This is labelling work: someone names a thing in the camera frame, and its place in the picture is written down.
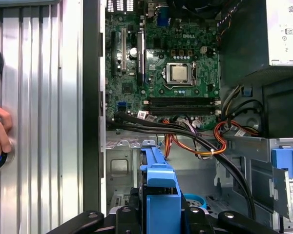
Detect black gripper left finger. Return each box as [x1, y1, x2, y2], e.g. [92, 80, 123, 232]
[47, 187, 144, 234]

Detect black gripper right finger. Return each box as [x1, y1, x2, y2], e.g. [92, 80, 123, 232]
[182, 194, 279, 234]

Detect hard disk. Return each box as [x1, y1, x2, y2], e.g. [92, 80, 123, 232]
[138, 145, 183, 234]

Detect silver metal drive cage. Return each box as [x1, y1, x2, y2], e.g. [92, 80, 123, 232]
[213, 136, 293, 234]

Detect blue plastic drive latch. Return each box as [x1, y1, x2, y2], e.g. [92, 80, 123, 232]
[271, 145, 293, 181]

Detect black RAM slot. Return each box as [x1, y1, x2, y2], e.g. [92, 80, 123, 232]
[143, 97, 222, 107]
[143, 106, 222, 117]

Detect black open PC case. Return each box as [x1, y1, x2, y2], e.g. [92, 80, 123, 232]
[82, 0, 293, 234]

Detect CPU socket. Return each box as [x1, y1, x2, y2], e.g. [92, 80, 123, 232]
[162, 61, 198, 88]

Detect silver CPU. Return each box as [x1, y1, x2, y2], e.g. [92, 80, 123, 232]
[171, 64, 189, 81]

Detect black graphics card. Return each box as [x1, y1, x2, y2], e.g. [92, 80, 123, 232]
[136, 30, 147, 86]

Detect black expansion slot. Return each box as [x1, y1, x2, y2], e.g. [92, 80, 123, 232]
[110, 31, 117, 77]

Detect white expansion slot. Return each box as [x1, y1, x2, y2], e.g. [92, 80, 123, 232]
[121, 27, 127, 73]

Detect green motherboard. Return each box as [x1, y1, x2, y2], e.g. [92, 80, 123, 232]
[104, 0, 222, 130]

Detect grey power supply unit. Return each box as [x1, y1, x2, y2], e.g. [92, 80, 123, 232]
[217, 0, 293, 82]

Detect blue VGA port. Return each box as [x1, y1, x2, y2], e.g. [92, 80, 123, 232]
[157, 6, 171, 27]

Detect blue wire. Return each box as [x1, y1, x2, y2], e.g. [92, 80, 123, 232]
[183, 194, 208, 210]

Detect orange wire bundle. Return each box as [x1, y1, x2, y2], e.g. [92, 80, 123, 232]
[160, 119, 260, 160]

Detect black wire bundle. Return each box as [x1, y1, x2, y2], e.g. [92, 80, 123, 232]
[106, 111, 257, 221]

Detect yellow and black wires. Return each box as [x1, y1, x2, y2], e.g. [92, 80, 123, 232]
[221, 84, 265, 122]

